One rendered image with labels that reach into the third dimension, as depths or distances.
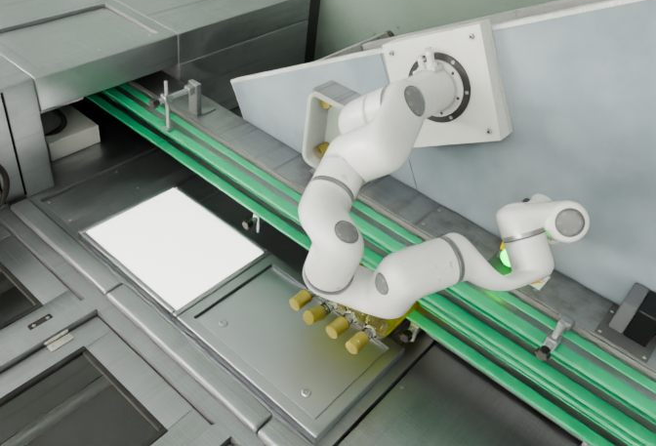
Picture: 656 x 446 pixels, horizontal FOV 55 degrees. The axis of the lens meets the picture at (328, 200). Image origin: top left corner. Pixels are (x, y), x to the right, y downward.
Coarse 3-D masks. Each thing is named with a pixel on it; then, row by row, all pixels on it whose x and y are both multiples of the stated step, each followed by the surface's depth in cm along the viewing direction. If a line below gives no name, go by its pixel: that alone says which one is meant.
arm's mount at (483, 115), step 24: (480, 24) 127; (384, 48) 143; (408, 48) 139; (432, 48) 135; (456, 48) 132; (480, 48) 129; (408, 72) 142; (480, 72) 131; (480, 96) 132; (504, 96) 134; (432, 120) 142; (456, 120) 138; (480, 120) 135; (504, 120) 134; (432, 144) 144
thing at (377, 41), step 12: (564, 0) 172; (576, 0) 170; (588, 0) 168; (600, 0) 166; (504, 12) 188; (516, 12) 183; (528, 12) 180; (540, 12) 178; (456, 24) 197; (384, 36) 235; (396, 36) 215; (348, 48) 222; (360, 48) 226; (372, 48) 223
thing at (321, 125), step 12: (312, 96) 160; (324, 96) 158; (312, 108) 164; (324, 108) 168; (336, 108) 167; (312, 120) 167; (324, 120) 170; (336, 120) 169; (312, 132) 169; (324, 132) 173; (336, 132) 170; (312, 144) 172; (312, 156) 174
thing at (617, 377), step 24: (360, 216) 155; (384, 240) 148; (408, 240) 150; (456, 288) 139; (480, 288) 140; (504, 312) 134; (528, 312) 135; (528, 336) 130; (576, 336) 132; (576, 360) 126; (600, 360) 128; (600, 384) 123; (624, 384) 123; (648, 384) 124; (648, 408) 119
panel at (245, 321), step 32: (160, 192) 193; (96, 224) 178; (224, 288) 165; (256, 288) 167; (288, 288) 169; (192, 320) 156; (224, 320) 157; (256, 320) 159; (288, 320) 160; (224, 352) 149; (256, 352) 151; (288, 352) 152; (320, 352) 153; (384, 352) 156; (256, 384) 144; (288, 384) 145; (320, 384) 146; (352, 384) 147; (288, 416) 139; (320, 416) 139
